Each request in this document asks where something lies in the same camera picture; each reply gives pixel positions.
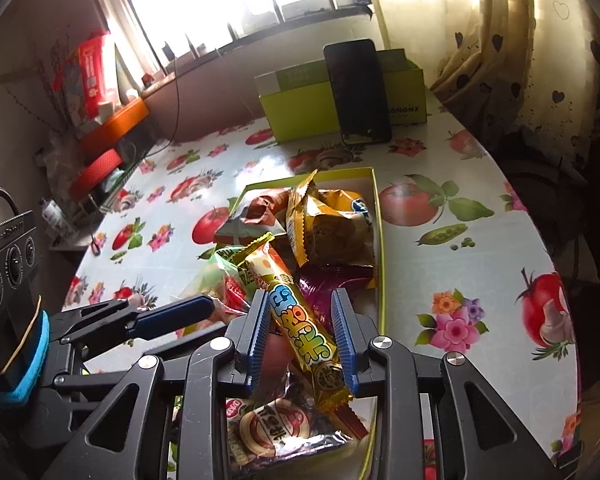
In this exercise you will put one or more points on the purple snack packet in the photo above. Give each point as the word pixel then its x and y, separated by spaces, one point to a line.
pixel 320 290

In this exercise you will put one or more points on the window with dark frame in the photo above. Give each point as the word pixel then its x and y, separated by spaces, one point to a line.
pixel 205 5

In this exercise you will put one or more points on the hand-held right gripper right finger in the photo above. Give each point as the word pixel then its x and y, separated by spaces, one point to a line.
pixel 342 345

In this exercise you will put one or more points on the small red box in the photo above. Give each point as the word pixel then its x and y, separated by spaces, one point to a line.
pixel 147 80

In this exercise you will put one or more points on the clear bag with green label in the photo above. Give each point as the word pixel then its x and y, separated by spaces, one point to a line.
pixel 215 272

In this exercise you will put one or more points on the clear plastic bag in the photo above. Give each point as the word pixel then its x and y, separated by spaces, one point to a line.
pixel 55 157

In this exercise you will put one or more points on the black phone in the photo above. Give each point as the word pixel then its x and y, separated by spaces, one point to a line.
pixel 357 95

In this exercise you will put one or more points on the shallow green cardboard tray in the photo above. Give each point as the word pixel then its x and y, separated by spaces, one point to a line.
pixel 345 182

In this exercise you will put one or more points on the tall green cardboard box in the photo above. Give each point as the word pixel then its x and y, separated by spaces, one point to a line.
pixel 300 110

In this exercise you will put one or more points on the orange white snack packet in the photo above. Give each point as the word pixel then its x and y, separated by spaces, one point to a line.
pixel 250 215

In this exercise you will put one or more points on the yellow chip bag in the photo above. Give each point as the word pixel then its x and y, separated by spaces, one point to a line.
pixel 330 225

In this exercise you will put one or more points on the long yellow snack packet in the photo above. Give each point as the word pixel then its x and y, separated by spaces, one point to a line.
pixel 300 325

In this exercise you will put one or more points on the cream heart print curtain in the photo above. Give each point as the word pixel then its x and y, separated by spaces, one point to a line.
pixel 505 35

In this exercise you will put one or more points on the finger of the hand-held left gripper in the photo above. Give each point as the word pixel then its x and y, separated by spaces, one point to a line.
pixel 175 315
pixel 95 325

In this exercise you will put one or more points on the tomato print tablecloth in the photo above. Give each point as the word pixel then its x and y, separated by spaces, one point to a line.
pixel 480 270

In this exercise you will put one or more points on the red wipes pack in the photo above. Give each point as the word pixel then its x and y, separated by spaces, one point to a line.
pixel 95 75

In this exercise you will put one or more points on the orange plastic basket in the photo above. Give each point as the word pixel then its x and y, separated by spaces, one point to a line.
pixel 115 127

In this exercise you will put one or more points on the red woven basket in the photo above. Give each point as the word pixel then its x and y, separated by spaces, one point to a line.
pixel 97 172

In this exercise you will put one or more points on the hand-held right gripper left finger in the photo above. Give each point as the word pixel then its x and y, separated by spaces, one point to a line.
pixel 257 345

